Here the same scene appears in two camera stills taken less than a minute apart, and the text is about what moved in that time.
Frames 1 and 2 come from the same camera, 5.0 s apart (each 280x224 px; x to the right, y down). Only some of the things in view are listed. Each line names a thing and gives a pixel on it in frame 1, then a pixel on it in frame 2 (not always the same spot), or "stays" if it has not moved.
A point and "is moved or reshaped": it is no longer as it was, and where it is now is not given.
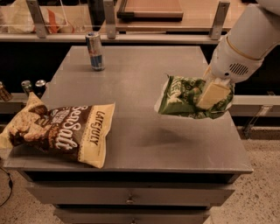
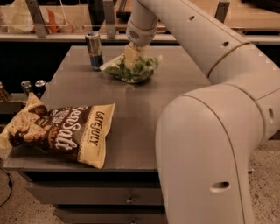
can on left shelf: (26, 86) stays
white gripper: (231, 62) -> (142, 35)
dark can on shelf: (40, 87) stays
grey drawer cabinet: (160, 168) stays
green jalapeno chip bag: (181, 95) is moved or reshaped
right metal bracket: (220, 20) stays
